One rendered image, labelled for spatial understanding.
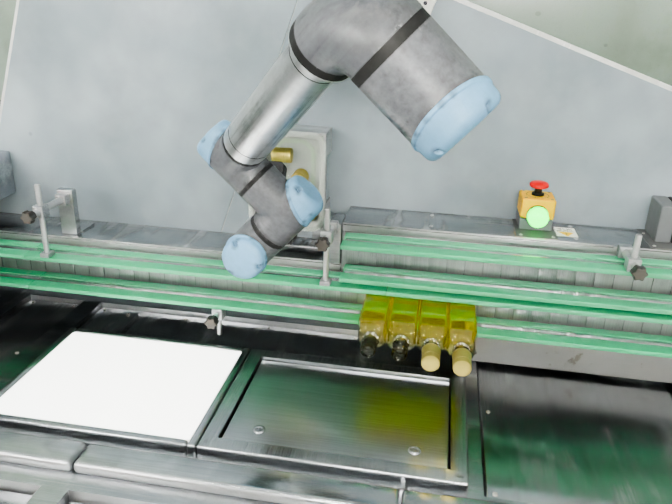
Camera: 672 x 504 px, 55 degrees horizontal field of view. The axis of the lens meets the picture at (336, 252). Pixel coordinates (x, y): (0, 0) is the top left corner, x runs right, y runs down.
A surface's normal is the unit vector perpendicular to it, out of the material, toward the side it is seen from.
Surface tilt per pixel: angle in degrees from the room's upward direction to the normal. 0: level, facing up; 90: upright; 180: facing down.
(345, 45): 30
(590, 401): 90
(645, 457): 90
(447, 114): 4
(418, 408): 90
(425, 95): 1
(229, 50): 0
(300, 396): 90
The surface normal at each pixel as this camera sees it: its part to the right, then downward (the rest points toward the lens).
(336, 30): -0.63, 0.22
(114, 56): -0.17, 0.37
